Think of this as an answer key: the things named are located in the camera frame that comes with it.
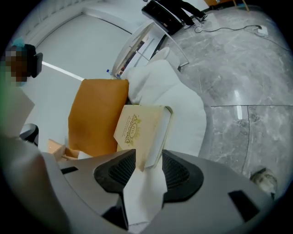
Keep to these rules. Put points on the clear water bottle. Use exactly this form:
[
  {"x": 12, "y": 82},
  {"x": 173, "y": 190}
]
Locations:
[{"x": 113, "y": 73}]

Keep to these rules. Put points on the orange square cushion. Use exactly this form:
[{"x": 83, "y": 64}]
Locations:
[{"x": 96, "y": 114}]

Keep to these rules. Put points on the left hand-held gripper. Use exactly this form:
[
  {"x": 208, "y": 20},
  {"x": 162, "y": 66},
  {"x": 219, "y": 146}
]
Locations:
[{"x": 16, "y": 112}]

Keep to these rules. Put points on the black head camera mount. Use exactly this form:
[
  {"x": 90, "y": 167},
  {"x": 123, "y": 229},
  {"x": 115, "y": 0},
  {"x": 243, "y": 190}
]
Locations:
[{"x": 36, "y": 64}]

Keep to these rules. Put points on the beige hardcover book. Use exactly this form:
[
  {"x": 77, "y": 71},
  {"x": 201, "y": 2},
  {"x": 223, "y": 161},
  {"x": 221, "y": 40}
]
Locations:
[{"x": 142, "y": 123}]

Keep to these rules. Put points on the white square power strip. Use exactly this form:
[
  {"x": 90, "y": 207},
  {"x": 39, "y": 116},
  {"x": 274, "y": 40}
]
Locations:
[{"x": 262, "y": 30}]

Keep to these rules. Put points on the black display stand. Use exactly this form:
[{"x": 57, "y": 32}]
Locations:
[{"x": 162, "y": 16}]

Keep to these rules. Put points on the person's grey shoe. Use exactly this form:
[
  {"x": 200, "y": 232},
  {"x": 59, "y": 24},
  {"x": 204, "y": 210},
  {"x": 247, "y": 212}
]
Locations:
[{"x": 264, "y": 180}]

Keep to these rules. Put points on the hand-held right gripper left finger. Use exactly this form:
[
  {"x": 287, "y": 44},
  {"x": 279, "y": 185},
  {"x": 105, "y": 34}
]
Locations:
[{"x": 91, "y": 182}]

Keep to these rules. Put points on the light wooden table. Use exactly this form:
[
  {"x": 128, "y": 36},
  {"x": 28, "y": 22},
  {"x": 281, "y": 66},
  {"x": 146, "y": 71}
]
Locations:
[{"x": 57, "y": 148}]

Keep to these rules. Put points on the person's head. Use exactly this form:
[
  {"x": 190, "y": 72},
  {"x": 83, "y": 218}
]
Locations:
[{"x": 16, "y": 66}]

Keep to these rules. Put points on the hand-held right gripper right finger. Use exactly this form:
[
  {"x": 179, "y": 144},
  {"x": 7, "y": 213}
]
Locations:
[{"x": 206, "y": 205}]

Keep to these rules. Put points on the white round cushion seat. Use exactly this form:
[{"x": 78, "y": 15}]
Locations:
[{"x": 180, "y": 102}]

